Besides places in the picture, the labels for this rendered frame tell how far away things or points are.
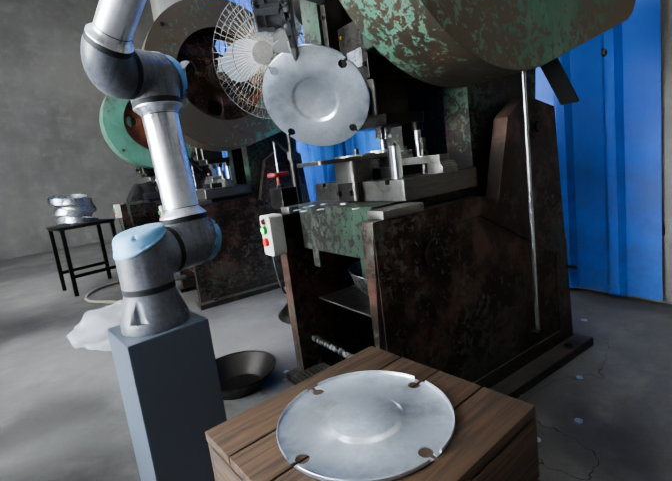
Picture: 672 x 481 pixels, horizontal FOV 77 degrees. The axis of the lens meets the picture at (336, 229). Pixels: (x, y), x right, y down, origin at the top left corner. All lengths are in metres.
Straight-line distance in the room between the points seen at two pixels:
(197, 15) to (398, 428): 2.33
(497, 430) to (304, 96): 0.88
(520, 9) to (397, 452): 0.93
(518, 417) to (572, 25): 0.95
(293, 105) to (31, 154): 6.67
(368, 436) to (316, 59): 0.84
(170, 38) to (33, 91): 5.37
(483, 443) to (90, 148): 7.37
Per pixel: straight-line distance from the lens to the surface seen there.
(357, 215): 1.15
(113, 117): 4.16
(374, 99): 1.29
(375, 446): 0.71
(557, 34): 1.25
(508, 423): 0.75
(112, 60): 1.06
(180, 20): 2.61
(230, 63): 2.23
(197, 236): 1.10
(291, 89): 1.18
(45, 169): 7.65
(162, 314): 1.04
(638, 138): 2.17
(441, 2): 0.93
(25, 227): 7.66
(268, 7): 1.05
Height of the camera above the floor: 0.77
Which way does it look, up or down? 9 degrees down
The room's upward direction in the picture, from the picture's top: 7 degrees counter-clockwise
